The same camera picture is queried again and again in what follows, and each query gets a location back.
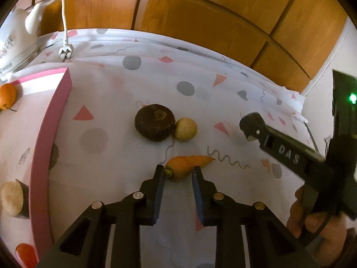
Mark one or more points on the orange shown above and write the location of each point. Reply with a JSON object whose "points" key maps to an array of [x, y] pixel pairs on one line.
{"points": [[7, 96]]}

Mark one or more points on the small yellow-brown round fruit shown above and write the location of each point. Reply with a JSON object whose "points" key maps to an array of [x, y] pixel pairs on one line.
{"points": [[186, 129]]}

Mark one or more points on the wooden cabinet doors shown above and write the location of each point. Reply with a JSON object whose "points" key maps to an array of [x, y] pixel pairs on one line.
{"points": [[209, 14]]}

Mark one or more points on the white patterned tablecloth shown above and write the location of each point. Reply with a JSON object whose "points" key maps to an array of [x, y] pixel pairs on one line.
{"points": [[237, 89]]}

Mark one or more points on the whole black radish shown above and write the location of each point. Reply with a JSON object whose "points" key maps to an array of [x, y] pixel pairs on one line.
{"points": [[154, 122]]}

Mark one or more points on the pink shallow tray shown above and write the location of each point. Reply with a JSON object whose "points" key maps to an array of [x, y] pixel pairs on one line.
{"points": [[41, 145]]}

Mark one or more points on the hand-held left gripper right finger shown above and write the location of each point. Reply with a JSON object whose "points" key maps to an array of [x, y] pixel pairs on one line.
{"points": [[198, 195]]}

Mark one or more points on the white ceramic electric kettle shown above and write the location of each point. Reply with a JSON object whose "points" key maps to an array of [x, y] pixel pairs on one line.
{"points": [[14, 39]]}

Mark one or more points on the person's right hand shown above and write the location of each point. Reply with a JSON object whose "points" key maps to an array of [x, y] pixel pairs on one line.
{"points": [[332, 234]]}

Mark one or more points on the halved black radish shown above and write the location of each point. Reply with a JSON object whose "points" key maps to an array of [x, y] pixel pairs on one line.
{"points": [[12, 198]]}

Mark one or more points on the orange carrot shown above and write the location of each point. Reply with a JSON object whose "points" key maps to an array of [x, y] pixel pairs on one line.
{"points": [[184, 165]]}

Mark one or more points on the small red tomato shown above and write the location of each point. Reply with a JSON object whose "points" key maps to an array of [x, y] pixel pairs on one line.
{"points": [[26, 255]]}

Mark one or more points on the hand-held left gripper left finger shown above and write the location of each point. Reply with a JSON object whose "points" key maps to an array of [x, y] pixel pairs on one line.
{"points": [[156, 192]]}

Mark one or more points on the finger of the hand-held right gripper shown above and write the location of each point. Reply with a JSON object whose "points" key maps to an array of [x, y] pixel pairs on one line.
{"points": [[281, 148]]}

